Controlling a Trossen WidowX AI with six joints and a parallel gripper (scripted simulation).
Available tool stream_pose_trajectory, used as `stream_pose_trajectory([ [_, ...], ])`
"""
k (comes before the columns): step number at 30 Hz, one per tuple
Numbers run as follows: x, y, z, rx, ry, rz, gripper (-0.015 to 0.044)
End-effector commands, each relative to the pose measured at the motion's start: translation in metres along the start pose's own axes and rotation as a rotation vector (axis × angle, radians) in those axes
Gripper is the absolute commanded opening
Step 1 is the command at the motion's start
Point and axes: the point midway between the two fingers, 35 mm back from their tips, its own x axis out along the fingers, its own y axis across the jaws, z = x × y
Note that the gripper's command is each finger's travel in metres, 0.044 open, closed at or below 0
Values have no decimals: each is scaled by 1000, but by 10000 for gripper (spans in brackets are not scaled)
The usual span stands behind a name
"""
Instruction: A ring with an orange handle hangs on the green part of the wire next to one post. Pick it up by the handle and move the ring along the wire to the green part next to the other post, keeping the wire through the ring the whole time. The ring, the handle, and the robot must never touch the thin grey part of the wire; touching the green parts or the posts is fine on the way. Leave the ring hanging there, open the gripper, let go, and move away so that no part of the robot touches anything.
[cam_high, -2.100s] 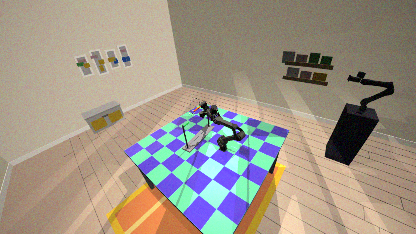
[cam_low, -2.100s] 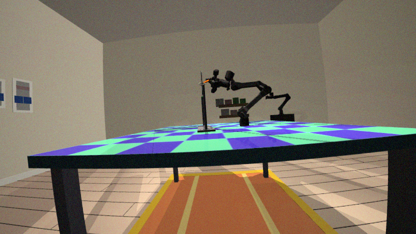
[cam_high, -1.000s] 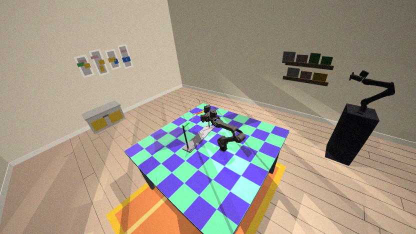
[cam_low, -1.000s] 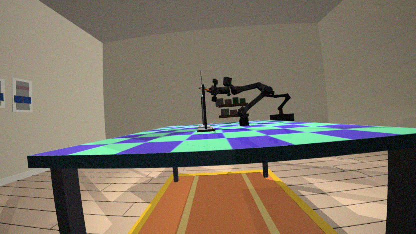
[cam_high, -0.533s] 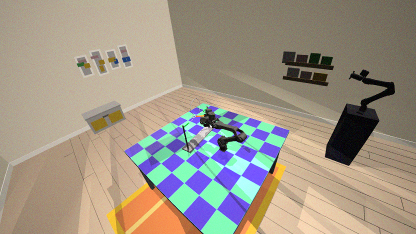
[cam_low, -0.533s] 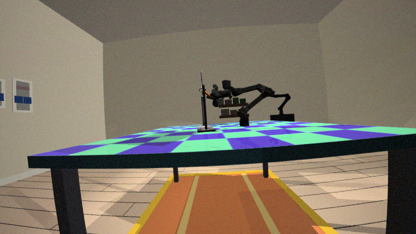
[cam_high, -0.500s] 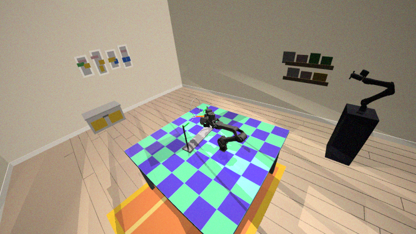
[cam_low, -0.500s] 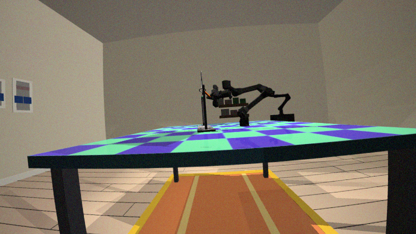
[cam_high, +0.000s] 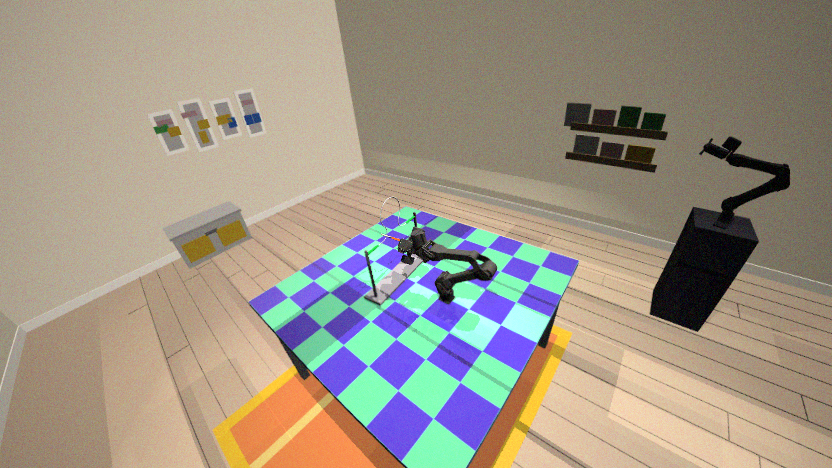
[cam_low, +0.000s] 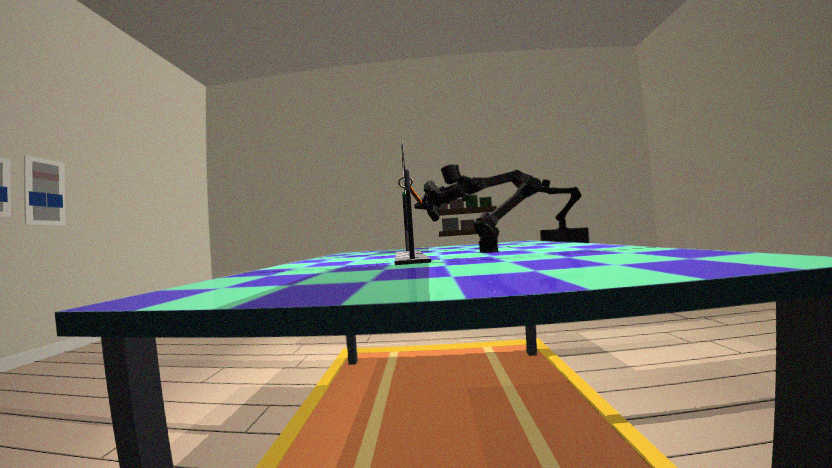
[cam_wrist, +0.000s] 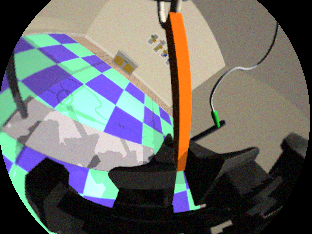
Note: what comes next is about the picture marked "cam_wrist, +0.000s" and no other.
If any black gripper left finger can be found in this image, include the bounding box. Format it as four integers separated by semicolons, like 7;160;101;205
108;133;177;205

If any orange handle with black ring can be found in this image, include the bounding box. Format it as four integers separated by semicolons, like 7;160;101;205
157;0;192;172

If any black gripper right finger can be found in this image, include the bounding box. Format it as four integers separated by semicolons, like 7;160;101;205
184;138;260;206

